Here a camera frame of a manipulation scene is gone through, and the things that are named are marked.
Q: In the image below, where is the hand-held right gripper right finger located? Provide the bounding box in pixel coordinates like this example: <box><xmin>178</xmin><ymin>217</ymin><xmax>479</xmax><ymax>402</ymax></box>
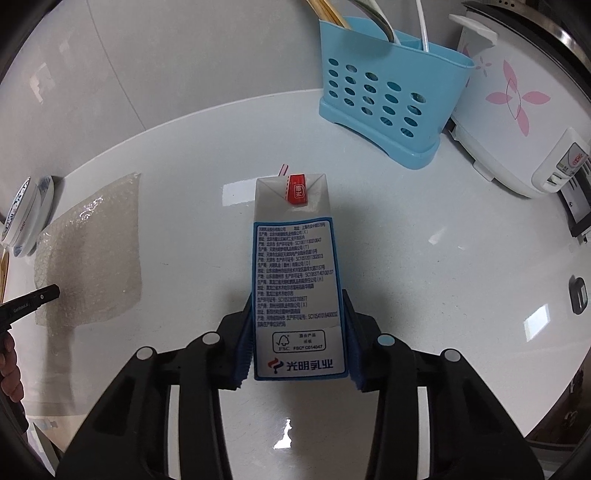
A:
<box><xmin>342</xmin><ymin>288</ymin><xmax>546</xmax><ymax>480</ymax></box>

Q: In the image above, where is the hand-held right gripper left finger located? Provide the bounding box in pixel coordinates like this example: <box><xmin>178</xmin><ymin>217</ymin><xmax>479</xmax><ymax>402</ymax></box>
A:
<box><xmin>55</xmin><ymin>291</ymin><xmax>255</xmax><ymax>480</ymax></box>

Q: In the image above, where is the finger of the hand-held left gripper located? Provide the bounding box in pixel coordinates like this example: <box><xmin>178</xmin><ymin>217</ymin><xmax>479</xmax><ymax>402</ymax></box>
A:
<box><xmin>25</xmin><ymin>285</ymin><xmax>61</xmax><ymax>308</ymax></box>

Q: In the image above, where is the bubble wrap sheet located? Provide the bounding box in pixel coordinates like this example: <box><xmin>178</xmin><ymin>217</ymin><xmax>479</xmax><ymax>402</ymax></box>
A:
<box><xmin>34</xmin><ymin>172</ymin><xmax>144</xmax><ymax>326</ymax></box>

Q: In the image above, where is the blue and white milk carton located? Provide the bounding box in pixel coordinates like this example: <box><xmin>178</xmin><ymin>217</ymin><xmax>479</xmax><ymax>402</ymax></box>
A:
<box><xmin>253</xmin><ymin>162</ymin><xmax>347</xmax><ymax>382</ymax></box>

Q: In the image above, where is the person's left hand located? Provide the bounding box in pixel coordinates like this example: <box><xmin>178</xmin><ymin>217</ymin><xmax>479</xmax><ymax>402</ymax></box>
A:
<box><xmin>0</xmin><ymin>339</ymin><xmax>24</xmax><ymax>399</ymax></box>

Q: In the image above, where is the white bowl with floral rim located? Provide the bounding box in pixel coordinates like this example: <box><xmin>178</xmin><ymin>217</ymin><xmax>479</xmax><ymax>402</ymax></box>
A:
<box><xmin>0</xmin><ymin>175</ymin><xmax>40</xmax><ymax>246</ymax></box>

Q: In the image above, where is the small dark grey device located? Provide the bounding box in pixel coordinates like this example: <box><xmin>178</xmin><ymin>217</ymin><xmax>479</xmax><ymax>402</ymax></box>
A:
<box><xmin>569</xmin><ymin>275</ymin><xmax>590</xmax><ymax>315</ymax></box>

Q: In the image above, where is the blue plastic utensil basket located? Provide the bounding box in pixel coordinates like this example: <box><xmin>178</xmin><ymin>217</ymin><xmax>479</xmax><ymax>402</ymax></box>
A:
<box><xmin>318</xmin><ymin>16</ymin><xmax>476</xmax><ymax>171</ymax></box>

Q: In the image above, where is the white toaster oven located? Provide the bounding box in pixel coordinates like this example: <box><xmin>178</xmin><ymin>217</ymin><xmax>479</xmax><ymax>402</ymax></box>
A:
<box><xmin>556</xmin><ymin>161</ymin><xmax>591</xmax><ymax>241</ymax></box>

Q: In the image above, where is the white floral rice cooker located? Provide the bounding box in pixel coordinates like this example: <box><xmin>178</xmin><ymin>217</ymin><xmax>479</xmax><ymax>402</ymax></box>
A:
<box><xmin>448</xmin><ymin>0</ymin><xmax>591</xmax><ymax>199</ymax></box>

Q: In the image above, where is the metal spoon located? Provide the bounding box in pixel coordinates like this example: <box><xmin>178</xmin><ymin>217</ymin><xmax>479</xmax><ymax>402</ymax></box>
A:
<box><xmin>351</xmin><ymin>0</ymin><xmax>398</xmax><ymax>45</ymax></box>

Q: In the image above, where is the white plastic stick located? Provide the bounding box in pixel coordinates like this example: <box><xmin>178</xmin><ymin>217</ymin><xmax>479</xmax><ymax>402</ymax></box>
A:
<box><xmin>416</xmin><ymin>0</ymin><xmax>433</xmax><ymax>51</ymax></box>

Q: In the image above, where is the wooden chopstick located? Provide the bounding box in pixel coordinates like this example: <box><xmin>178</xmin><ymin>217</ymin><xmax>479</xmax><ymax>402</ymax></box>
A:
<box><xmin>321</xmin><ymin>0</ymin><xmax>352</xmax><ymax>30</ymax></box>
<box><xmin>305</xmin><ymin>0</ymin><xmax>345</xmax><ymax>27</ymax></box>

